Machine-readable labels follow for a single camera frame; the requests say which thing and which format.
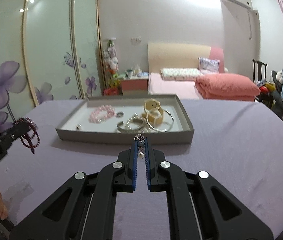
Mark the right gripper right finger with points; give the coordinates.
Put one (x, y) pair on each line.
(199, 207)

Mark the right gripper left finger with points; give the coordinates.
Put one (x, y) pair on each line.
(84, 206)

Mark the pearl drop earring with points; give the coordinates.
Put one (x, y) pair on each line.
(140, 139)

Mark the thin silver bangle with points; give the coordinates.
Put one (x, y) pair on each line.
(170, 124)

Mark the cream yellow wristwatch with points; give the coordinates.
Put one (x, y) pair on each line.
(153, 112)

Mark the purple table cloth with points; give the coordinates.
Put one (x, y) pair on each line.
(239, 143)

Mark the grey shallow tray box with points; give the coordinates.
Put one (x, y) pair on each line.
(117, 119)

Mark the floral sliding wardrobe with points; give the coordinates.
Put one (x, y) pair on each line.
(49, 50)

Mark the bed with pink sheet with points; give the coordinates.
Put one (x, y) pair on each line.
(183, 89)

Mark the red waste bin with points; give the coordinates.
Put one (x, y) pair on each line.
(111, 91)

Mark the folded coral duvet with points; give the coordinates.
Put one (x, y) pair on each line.
(227, 86)

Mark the pink beige nightstand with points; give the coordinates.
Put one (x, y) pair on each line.
(134, 86)

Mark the floral white pillow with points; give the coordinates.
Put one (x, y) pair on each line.
(180, 74)

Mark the white mug on nightstand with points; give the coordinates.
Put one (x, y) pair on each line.
(129, 73)

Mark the small lilac pillow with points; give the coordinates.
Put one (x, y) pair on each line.
(209, 64)

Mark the plush toy tower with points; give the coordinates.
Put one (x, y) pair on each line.
(111, 63)

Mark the dark wooden chair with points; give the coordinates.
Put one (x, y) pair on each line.
(259, 71)

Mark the beige pink headboard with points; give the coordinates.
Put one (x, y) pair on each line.
(181, 55)

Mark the white air conditioner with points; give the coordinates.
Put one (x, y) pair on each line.
(241, 36)

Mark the white wall socket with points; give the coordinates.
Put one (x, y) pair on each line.
(136, 40)

